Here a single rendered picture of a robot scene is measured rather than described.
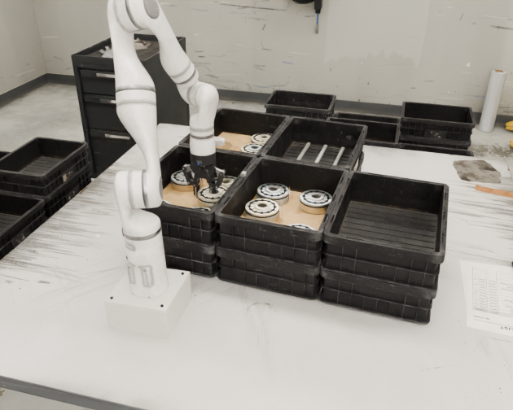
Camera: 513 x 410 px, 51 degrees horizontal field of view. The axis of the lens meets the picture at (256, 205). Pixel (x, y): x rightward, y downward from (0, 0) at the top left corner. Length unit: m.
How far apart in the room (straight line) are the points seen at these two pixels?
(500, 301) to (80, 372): 1.12
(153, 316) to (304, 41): 3.80
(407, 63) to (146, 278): 3.82
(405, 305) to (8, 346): 1.00
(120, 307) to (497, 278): 1.07
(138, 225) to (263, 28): 3.80
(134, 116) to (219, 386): 0.64
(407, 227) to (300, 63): 3.45
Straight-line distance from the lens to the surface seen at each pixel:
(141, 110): 1.28
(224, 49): 5.10
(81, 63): 3.27
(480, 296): 1.66
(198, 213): 1.47
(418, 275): 1.42
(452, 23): 4.80
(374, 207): 1.74
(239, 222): 1.43
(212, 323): 1.45
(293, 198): 1.74
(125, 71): 1.31
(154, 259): 1.35
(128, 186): 1.26
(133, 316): 1.42
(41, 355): 1.46
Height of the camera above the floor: 1.67
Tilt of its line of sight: 30 degrees down
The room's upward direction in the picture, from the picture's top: 1 degrees clockwise
